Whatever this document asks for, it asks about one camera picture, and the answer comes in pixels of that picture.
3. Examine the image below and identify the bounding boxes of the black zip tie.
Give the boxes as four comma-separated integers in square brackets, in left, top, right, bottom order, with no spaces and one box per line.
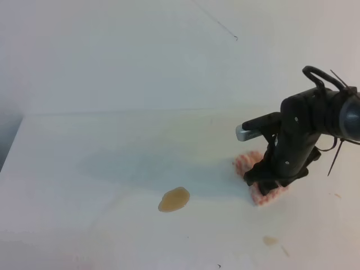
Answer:
[316,137,344,176]

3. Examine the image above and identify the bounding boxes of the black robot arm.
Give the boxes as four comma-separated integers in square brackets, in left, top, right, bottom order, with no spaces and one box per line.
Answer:
[236,88,359,195]

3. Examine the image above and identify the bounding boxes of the red and white patterned rag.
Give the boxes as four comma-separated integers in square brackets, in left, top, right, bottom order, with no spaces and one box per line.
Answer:
[232,151,290,206]

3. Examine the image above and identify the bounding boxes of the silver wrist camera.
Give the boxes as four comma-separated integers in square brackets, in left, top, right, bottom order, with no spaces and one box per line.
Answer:
[235,112,281,142]

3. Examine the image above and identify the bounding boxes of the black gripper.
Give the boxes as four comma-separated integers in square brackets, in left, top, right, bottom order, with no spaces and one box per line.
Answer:
[244,95,321,195]

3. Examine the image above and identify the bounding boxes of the black cable loop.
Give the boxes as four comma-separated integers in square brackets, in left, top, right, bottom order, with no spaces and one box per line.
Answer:
[301,65,345,93]

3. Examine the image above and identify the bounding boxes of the small tan stain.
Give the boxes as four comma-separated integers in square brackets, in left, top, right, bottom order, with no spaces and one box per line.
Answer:
[263,236,290,257]

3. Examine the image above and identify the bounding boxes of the brown coffee stain puddle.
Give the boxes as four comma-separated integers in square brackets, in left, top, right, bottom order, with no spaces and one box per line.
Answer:
[158,187,190,213]

